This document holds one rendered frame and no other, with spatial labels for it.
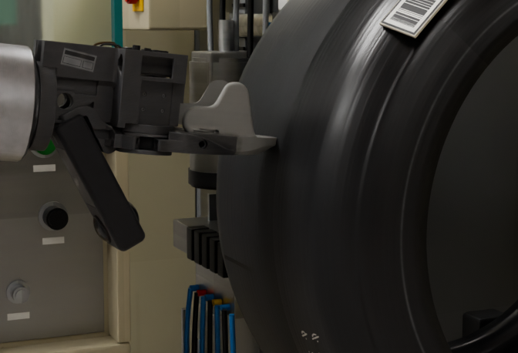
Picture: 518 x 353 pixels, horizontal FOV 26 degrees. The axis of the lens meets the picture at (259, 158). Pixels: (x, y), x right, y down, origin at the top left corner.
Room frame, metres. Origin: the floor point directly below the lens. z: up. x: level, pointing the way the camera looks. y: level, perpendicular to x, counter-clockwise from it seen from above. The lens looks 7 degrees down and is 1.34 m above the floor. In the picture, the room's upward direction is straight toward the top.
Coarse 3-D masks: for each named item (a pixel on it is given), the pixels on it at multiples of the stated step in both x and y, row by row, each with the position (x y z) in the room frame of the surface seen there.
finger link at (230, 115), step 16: (224, 96) 0.91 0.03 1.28; (240, 96) 0.92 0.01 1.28; (192, 112) 0.90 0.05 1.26; (208, 112) 0.91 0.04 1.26; (224, 112) 0.91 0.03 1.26; (240, 112) 0.92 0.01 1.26; (192, 128) 0.90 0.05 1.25; (208, 128) 0.91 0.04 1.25; (224, 128) 0.91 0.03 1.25; (240, 128) 0.92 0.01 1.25; (240, 144) 0.91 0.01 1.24; (256, 144) 0.92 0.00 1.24; (272, 144) 0.94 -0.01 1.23
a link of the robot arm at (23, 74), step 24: (0, 48) 0.84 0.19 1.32; (24, 48) 0.86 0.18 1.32; (0, 72) 0.82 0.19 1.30; (24, 72) 0.83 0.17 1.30; (0, 96) 0.82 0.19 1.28; (24, 96) 0.82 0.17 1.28; (0, 120) 0.82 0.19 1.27; (24, 120) 0.83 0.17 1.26; (0, 144) 0.83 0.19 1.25; (24, 144) 0.83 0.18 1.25
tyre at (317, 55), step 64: (320, 0) 1.02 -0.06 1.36; (384, 0) 0.92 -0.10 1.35; (448, 0) 0.90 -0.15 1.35; (512, 0) 0.91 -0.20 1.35; (256, 64) 1.05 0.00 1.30; (320, 64) 0.93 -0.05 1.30; (384, 64) 0.89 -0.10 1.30; (448, 64) 0.89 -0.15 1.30; (256, 128) 0.99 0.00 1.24; (320, 128) 0.90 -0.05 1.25; (384, 128) 0.87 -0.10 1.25; (448, 128) 0.88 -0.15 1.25; (256, 192) 0.97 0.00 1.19; (320, 192) 0.88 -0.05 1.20; (384, 192) 0.87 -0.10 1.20; (256, 256) 0.97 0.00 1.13; (320, 256) 0.88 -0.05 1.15; (384, 256) 0.87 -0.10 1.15; (256, 320) 1.02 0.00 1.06; (320, 320) 0.89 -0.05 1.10; (384, 320) 0.87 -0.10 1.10; (512, 320) 1.24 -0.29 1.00
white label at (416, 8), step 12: (408, 0) 0.90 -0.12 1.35; (420, 0) 0.90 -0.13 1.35; (432, 0) 0.89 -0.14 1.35; (444, 0) 0.88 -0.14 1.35; (396, 12) 0.90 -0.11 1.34; (408, 12) 0.89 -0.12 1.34; (420, 12) 0.89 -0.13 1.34; (432, 12) 0.88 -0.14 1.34; (384, 24) 0.90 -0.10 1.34; (396, 24) 0.89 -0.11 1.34; (408, 24) 0.88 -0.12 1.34; (420, 24) 0.88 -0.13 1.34
